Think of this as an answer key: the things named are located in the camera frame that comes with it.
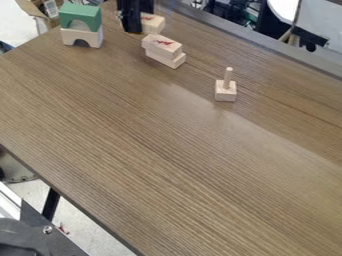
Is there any white block with red mark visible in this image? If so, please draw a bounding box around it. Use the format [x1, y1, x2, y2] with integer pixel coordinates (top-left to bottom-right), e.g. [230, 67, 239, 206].
[140, 33, 185, 61]
[140, 12, 167, 35]

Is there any plain white flat block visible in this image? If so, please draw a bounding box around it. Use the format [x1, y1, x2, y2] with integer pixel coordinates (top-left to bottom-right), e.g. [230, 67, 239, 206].
[144, 49, 188, 70]

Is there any cardboard box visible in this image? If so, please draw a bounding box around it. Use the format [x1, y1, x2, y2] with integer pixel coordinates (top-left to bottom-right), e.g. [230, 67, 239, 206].
[14, 0, 65, 35]

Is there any white block with peg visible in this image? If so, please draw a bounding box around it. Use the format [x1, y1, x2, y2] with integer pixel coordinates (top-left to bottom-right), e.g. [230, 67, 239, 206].
[213, 66, 240, 103]

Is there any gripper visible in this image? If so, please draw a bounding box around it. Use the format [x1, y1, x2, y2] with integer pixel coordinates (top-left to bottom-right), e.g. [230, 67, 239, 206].
[116, 0, 155, 34]

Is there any white arch block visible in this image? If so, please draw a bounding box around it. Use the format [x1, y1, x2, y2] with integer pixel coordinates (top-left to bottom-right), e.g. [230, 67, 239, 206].
[58, 20, 106, 49]

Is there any green arch block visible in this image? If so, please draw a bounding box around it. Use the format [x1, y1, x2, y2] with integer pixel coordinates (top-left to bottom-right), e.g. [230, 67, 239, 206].
[57, 2, 103, 33]

